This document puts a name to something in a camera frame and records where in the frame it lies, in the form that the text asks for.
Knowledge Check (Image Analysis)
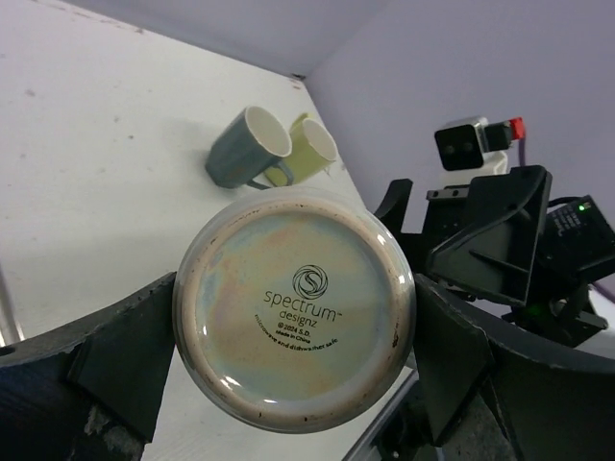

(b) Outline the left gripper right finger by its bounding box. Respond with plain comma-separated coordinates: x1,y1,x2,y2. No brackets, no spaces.
413,275,614,460

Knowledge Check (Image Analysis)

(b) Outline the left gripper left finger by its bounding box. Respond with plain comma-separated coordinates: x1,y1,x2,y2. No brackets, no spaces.
1,273,175,460

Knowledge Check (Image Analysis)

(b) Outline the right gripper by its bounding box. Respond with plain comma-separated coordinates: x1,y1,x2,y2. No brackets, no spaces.
375,165,552,307

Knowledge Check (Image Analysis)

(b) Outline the light green ceramic mug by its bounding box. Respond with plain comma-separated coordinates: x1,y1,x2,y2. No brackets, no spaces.
264,113,338,186

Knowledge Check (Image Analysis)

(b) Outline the white pearly round cup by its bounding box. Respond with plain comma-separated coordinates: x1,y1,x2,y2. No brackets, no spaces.
173,186,416,434

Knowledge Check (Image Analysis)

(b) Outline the grey blue ceramic mug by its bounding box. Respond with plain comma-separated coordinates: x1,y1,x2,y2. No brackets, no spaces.
205,106,292,189

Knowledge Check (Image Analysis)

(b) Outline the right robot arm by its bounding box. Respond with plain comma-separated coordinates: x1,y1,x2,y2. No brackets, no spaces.
375,165,614,348

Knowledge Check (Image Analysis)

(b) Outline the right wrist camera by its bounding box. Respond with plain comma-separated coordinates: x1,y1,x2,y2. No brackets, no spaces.
433,116,527,186

